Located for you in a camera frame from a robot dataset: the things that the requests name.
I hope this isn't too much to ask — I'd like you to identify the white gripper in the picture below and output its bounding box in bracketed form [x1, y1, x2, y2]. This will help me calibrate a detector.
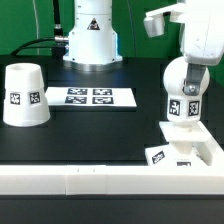
[143, 0, 224, 96]

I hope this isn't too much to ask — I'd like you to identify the white lamp bulb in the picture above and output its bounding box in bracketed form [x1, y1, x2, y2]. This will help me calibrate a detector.
[163, 57, 210, 126]

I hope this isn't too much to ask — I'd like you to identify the white lamp base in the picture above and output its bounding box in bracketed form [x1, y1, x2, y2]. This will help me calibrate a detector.
[145, 121, 209, 168]

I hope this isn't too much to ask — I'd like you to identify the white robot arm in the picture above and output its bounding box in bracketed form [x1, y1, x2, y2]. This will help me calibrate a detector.
[63, 0, 224, 96]

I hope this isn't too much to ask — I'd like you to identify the white lamp shade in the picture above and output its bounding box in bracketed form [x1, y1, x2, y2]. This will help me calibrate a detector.
[3, 63, 50, 127]

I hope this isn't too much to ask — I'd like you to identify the white marker sheet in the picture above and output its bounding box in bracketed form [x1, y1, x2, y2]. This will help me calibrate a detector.
[46, 87, 137, 108]

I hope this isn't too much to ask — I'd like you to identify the white L-shaped fence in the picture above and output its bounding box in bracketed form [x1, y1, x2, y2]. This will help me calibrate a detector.
[0, 120, 224, 196]

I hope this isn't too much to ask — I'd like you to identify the black cable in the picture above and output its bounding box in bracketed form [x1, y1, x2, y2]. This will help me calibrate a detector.
[10, 0, 69, 56]

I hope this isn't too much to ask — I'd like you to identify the white thin cable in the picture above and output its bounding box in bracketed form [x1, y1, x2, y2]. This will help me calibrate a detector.
[32, 0, 40, 56]

